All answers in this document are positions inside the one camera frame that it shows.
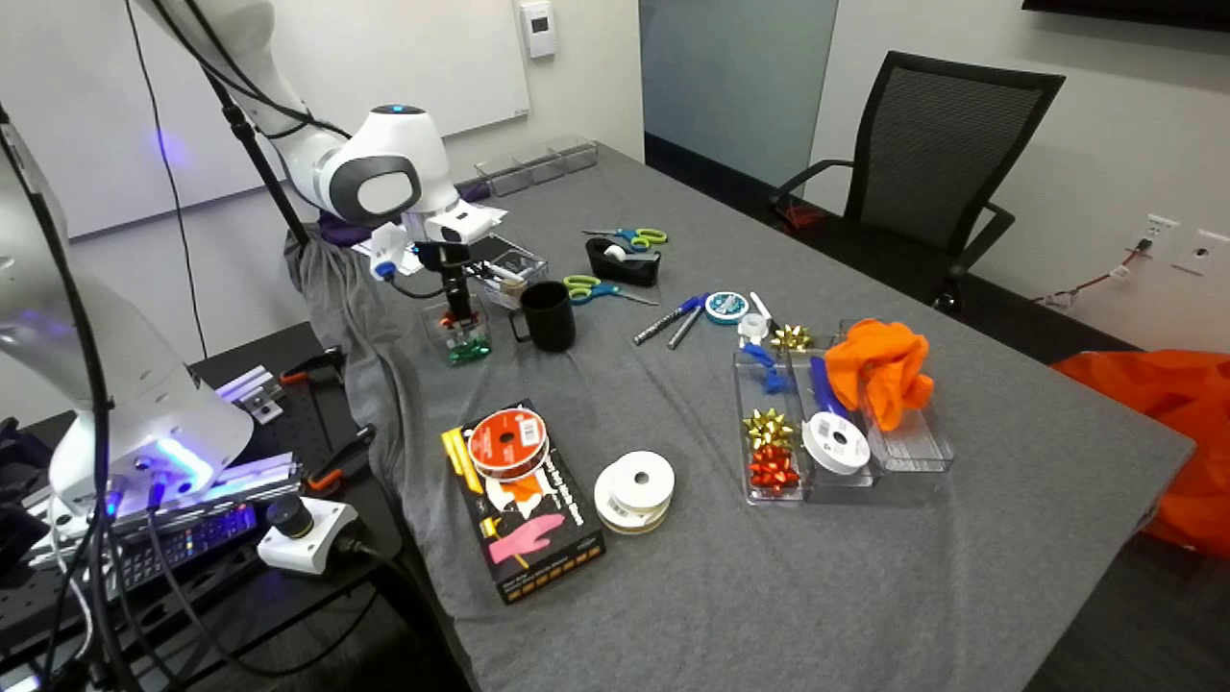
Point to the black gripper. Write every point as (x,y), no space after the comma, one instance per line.
(461,288)

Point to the green ribbon bow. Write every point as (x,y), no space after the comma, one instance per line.
(472,350)

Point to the clear compartment organizer tray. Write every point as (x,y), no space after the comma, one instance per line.
(917,446)

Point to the black mug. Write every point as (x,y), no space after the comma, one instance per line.
(546,318)

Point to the orange ribbon spool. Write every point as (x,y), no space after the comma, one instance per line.
(509,443)

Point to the purple cloth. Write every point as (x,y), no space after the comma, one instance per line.
(341,233)

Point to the black tape dispenser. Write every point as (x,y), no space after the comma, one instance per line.
(630,264)

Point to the silver marker blue cap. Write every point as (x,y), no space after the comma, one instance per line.
(689,329)
(667,325)

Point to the white ribbon spool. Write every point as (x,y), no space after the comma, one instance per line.
(636,492)

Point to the blue round mint tin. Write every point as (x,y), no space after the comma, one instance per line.
(723,304)

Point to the white pen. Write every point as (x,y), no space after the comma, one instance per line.
(763,308)

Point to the blue plastic item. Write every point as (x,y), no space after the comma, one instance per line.
(767,372)

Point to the gold ribbon bow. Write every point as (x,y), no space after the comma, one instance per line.
(772,428)

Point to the small gold bow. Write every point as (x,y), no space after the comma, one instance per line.
(789,340)

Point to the black robot stand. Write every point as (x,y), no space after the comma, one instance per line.
(254,602)

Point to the red ribbon bow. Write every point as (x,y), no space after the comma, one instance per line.
(775,470)

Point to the gray tablecloth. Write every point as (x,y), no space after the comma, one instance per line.
(717,591)

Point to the white tape roll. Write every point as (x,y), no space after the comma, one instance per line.
(835,443)

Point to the orange cloth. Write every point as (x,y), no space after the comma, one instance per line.
(877,368)

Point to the black mesh office chair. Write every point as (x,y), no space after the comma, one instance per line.
(947,138)

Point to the orange bag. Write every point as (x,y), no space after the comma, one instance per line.
(1167,409)

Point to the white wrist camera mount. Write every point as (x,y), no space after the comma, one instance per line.
(449,224)

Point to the white wall thermostat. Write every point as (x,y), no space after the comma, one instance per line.
(539,28)

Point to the white wall outlet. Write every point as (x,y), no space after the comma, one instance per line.
(1193,252)

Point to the black wall television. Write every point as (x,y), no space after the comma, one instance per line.
(1127,9)

